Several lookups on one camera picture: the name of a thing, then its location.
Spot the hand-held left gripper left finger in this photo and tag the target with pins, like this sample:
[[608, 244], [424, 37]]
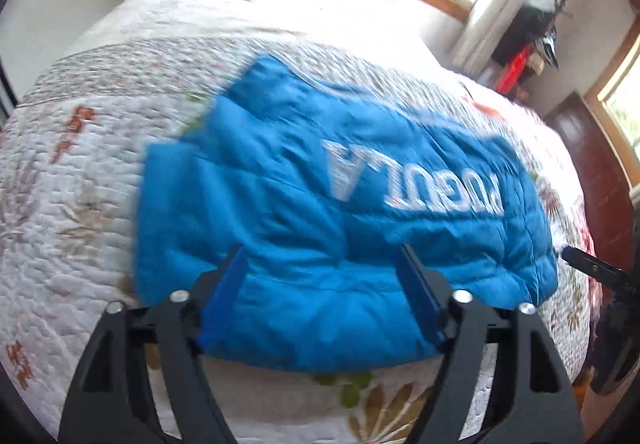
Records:
[[227, 294]]

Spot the wooden bed headboard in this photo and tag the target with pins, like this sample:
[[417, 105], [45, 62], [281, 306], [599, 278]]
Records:
[[590, 163]]

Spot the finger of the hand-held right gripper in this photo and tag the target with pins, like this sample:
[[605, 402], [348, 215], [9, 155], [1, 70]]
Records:
[[597, 271]]

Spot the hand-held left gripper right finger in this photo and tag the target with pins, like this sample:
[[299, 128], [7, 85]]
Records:
[[420, 294]]

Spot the red hanging tassel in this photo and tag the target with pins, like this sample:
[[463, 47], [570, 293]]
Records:
[[512, 71]]

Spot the white curtain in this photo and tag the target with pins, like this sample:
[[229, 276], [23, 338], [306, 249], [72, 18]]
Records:
[[500, 8]]

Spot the blue puffer jacket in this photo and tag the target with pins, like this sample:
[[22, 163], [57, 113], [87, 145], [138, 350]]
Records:
[[300, 204]]

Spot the floral quilted bedspread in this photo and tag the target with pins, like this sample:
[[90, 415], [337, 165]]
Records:
[[100, 173]]

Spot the wooden coat rack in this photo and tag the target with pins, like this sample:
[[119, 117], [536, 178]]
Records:
[[560, 3]]

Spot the small wooden framed window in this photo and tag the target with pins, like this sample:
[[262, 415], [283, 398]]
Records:
[[607, 83]]

